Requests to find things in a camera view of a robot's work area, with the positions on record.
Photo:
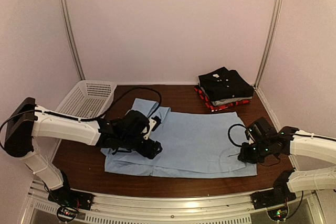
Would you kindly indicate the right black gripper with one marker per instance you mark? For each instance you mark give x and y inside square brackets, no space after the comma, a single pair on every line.
[245,156]

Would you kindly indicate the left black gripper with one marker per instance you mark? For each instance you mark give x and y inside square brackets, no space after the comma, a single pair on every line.
[150,151]

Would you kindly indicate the white plastic laundry basket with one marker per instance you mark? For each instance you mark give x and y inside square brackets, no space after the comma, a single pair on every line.
[88,99]

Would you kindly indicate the red plaid shirt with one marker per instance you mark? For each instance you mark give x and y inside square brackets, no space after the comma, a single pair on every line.
[222,105]

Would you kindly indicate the grey shirt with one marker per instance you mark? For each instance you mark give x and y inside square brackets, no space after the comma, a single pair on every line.
[227,101]

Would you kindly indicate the light blue long sleeve shirt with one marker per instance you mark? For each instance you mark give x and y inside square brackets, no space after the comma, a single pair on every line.
[194,146]

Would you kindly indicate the black shirt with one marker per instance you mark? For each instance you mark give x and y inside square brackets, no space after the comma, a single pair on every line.
[225,84]

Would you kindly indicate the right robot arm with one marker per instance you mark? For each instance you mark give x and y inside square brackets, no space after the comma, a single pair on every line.
[313,158]

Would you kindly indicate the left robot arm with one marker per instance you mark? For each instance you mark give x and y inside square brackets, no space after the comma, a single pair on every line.
[127,134]

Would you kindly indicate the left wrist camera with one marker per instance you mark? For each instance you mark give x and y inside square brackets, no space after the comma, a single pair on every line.
[152,125]

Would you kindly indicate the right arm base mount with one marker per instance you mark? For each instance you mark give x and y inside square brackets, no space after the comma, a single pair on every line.
[274,201]

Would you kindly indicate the front aluminium rail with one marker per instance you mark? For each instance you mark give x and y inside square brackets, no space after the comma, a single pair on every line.
[234,208]

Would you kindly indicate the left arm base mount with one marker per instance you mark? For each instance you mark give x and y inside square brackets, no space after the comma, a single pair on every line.
[68,210]

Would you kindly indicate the right aluminium frame post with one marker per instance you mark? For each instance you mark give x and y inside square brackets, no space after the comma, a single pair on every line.
[269,41]

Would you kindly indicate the aluminium frame post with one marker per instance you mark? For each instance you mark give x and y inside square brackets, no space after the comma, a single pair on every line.
[269,41]
[71,39]

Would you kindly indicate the left aluminium frame post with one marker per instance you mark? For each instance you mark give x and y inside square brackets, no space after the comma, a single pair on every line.
[71,39]

